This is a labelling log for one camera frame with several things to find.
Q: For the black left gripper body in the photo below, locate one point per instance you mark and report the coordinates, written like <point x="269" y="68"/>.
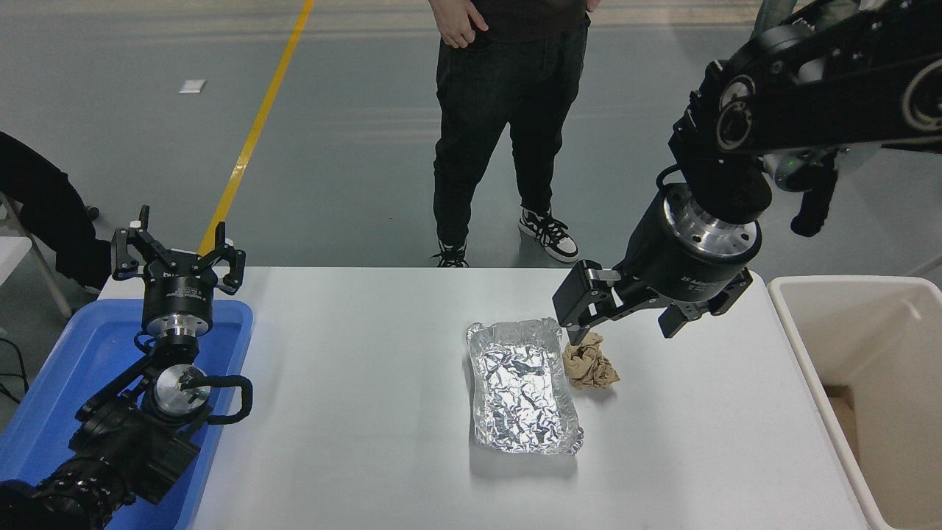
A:
<point x="177" y="291"/>

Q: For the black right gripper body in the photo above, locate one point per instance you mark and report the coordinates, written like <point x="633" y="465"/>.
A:
<point x="677" y="269"/>

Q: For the standing person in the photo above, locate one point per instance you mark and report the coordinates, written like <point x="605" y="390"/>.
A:
<point x="486" y="110"/>

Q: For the crinkled foil tray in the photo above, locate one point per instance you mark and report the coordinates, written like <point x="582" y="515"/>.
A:
<point x="519" y="390"/>

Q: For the seated person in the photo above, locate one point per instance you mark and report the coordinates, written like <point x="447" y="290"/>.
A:
<point x="44" y="213"/>

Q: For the crumpled tan paper ball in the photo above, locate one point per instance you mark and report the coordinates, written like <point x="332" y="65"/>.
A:
<point x="592" y="368"/>

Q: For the large pale bin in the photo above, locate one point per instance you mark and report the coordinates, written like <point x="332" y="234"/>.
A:
<point x="868" y="331"/>

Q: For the blue plastic tray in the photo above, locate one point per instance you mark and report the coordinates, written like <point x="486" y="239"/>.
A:
<point x="73" y="368"/>

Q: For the grey folding chair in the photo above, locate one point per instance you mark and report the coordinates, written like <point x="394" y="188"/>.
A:
<point x="15" y="254"/>

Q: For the standing person's right hand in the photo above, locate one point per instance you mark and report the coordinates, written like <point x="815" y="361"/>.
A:
<point x="460" y="22"/>

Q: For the walking person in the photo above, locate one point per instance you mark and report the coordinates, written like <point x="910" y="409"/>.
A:
<point x="769" y="11"/>

